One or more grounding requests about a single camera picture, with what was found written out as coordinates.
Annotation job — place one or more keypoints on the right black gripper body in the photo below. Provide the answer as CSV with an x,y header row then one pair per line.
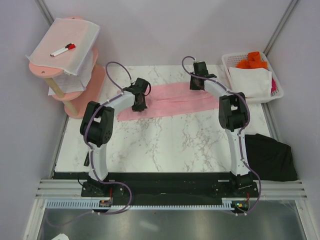
x,y
192,85

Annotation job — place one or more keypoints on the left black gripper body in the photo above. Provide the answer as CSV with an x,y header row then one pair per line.
x,y
140,107

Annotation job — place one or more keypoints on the pink t shirt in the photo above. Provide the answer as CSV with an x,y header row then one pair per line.
x,y
169,100

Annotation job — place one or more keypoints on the black cloth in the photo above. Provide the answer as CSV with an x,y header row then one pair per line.
x,y
270,159

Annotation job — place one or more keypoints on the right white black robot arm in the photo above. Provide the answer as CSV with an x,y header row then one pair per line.
x,y
232,114

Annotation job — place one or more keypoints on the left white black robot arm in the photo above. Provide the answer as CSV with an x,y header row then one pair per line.
x,y
98,123

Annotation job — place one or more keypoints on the orange cloth in basket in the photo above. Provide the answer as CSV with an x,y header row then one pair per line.
x,y
253,61

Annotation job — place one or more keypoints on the white folded cloth in basket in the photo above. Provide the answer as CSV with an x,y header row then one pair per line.
x,y
254,83

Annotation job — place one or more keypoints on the pink tiered wooden stand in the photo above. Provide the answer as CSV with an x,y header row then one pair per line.
x,y
75,102

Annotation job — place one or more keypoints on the white paper sheets on stand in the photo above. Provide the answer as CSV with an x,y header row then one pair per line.
x,y
77,83

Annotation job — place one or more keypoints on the magenta cloth in basket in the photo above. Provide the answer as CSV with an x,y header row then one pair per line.
x,y
273,85

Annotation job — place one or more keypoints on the red capped white marker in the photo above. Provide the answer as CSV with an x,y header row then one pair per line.
x,y
71,47

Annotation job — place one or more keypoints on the black capped white marker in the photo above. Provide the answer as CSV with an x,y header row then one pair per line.
x,y
60,51

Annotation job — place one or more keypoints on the green black highlighter pen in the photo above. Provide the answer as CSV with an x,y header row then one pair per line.
x,y
87,160

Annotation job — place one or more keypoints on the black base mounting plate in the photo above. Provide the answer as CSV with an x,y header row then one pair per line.
x,y
216,184

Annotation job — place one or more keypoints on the white mesh cloth on stand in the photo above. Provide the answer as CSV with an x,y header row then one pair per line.
x,y
62,32

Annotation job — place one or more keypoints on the white slotted cable duct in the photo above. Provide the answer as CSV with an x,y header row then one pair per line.
x,y
95,204

